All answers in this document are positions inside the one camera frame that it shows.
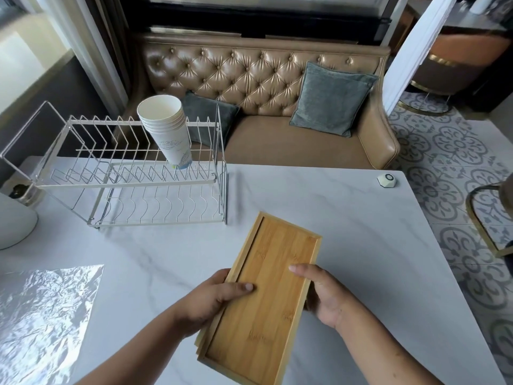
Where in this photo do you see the person's left hand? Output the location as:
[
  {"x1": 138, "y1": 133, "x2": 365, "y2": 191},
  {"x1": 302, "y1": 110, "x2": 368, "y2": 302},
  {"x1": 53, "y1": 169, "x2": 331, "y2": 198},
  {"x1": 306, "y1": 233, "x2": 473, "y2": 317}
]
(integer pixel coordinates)
[{"x1": 176, "y1": 269, "x2": 256, "y2": 340}]

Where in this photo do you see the person's right hand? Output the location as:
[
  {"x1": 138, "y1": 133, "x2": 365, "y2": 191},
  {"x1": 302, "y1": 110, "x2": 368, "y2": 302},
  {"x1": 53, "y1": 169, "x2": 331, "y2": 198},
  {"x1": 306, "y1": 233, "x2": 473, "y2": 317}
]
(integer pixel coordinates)
[{"x1": 289, "y1": 264, "x2": 362, "y2": 332}]

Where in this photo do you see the bamboo tray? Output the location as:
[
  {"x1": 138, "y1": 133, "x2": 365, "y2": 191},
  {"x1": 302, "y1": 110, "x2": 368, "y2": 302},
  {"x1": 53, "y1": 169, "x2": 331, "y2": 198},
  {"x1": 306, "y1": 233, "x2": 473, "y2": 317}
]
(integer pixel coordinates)
[
  {"x1": 195, "y1": 317, "x2": 277, "y2": 385},
  {"x1": 198, "y1": 211, "x2": 323, "y2": 385}
]

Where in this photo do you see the person's right forearm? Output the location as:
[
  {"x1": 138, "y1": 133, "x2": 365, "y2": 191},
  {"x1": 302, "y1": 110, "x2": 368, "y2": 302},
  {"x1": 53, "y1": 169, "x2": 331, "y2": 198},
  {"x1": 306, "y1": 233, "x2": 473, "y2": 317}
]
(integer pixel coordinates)
[{"x1": 335, "y1": 305, "x2": 443, "y2": 385}]

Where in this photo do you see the person's left forearm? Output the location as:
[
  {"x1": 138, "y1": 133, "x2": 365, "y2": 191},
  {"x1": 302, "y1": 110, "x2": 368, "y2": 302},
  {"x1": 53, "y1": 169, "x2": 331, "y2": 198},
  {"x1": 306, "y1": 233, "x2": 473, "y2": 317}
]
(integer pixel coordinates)
[{"x1": 85, "y1": 306, "x2": 194, "y2": 385}]

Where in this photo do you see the tan tufted leather sofa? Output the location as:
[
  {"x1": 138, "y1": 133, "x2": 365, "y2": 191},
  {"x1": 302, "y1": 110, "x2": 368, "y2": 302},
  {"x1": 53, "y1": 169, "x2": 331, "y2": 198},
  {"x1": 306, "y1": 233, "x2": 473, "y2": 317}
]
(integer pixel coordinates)
[{"x1": 114, "y1": 34, "x2": 401, "y2": 170}]

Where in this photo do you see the white paper cup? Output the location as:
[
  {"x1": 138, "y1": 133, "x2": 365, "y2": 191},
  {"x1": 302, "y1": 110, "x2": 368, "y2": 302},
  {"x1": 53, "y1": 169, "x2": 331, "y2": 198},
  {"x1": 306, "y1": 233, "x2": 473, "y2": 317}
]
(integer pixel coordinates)
[
  {"x1": 140, "y1": 105, "x2": 185, "y2": 126},
  {"x1": 145, "y1": 113, "x2": 192, "y2": 170},
  {"x1": 137, "y1": 95, "x2": 183, "y2": 121},
  {"x1": 143, "y1": 109, "x2": 186, "y2": 130}
]

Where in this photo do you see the grey-green square cushion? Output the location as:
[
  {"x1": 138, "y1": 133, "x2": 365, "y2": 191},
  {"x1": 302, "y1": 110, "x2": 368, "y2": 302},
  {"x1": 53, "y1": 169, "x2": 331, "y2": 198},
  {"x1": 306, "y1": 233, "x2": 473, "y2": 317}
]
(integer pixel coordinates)
[{"x1": 289, "y1": 62, "x2": 379, "y2": 138}]

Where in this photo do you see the dark grey cushion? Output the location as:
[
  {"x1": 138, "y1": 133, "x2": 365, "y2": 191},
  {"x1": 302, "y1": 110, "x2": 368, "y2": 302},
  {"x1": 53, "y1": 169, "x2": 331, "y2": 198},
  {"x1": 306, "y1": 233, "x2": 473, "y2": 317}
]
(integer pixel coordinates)
[{"x1": 182, "y1": 91, "x2": 241, "y2": 151}]

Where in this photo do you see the aluminium foil sheet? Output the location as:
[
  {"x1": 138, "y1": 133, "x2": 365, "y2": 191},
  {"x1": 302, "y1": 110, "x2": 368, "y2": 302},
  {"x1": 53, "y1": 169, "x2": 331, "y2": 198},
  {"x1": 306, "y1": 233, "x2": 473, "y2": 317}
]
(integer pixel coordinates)
[{"x1": 0, "y1": 264, "x2": 105, "y2": 385}]

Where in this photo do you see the white round appliance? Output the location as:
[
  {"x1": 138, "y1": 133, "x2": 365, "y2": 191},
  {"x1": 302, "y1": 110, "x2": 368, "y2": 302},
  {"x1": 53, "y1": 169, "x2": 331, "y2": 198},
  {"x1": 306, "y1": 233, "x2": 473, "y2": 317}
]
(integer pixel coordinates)
[{"x1": 0, "y1": 191, "x2": 38, "y2": 250}]

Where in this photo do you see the brown chair with gold base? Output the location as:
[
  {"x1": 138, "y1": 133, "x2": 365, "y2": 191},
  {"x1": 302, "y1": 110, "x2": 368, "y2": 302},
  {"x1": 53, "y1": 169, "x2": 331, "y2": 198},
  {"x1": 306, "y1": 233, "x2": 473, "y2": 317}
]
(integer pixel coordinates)
[{"x1": 409, "y1": 30, "x2": 513, "y2": 114}]

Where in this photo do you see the grey curtain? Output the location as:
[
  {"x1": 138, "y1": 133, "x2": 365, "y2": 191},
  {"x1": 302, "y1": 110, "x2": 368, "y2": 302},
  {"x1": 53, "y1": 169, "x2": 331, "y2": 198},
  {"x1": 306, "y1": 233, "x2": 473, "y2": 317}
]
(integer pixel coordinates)
[{"x1": 34, "y1": 0, "x2": 131, "y2": 117}]

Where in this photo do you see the white wire dish rack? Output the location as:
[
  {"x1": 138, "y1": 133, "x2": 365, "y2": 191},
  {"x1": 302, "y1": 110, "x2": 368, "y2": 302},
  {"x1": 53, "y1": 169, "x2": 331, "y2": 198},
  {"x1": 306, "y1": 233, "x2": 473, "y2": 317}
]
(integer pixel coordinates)
[{"x1": 0, "y1": 101, "x2": 229, "y2": 230}]

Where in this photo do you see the gold frame chair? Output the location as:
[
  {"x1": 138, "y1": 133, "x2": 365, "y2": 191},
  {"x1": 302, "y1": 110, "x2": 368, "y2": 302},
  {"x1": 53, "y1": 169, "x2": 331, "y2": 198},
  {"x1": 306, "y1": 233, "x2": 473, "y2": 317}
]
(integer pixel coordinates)
[{"x1": 466, "y1": 182, "x2": 513, "y2": 259}]

